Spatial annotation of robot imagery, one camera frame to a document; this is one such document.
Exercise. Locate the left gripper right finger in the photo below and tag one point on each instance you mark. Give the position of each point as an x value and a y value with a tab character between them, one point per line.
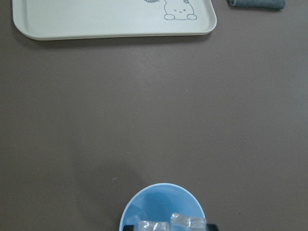
211	227

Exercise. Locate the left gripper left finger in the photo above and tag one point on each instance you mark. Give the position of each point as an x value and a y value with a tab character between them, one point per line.
130	228

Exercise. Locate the light blue plastic cup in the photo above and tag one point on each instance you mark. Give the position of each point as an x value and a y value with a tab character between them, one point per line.
157	202

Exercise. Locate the cream rabbit tray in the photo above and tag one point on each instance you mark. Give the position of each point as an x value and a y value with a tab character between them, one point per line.
85	19

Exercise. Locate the grey folded cloth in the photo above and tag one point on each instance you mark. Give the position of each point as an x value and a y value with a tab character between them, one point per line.
264	4

